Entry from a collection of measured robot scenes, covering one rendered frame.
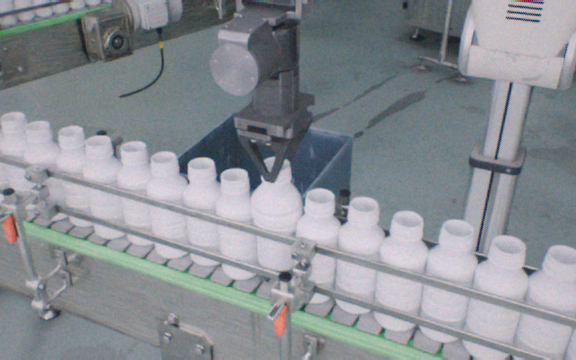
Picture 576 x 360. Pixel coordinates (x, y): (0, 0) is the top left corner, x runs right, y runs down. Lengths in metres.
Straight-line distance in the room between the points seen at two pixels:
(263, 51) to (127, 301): 0.55
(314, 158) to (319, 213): 0.69
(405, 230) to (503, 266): 0.12
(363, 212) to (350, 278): 0.10
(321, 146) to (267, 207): 0.66
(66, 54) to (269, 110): 1.54
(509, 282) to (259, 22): 0.41
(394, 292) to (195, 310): 0.32
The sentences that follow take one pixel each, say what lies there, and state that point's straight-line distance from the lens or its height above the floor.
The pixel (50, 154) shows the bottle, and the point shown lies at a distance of 1.04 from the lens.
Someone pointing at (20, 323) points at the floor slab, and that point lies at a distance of 2.46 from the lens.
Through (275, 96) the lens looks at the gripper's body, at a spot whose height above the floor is 1.31.
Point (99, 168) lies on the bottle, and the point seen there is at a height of 1.13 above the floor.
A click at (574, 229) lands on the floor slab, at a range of 2.96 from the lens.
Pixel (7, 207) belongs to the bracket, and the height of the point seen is 1.09.
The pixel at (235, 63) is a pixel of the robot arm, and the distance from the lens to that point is 0.64.
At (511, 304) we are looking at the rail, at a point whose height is 1.11.
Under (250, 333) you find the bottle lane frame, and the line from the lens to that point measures 0.93.
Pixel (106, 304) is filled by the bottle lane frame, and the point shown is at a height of 0.88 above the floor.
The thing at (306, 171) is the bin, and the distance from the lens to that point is 1.50.
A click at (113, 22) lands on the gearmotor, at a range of 2.15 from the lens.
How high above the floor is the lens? 1.60
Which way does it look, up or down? 32 degrees down
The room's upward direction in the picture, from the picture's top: straight up
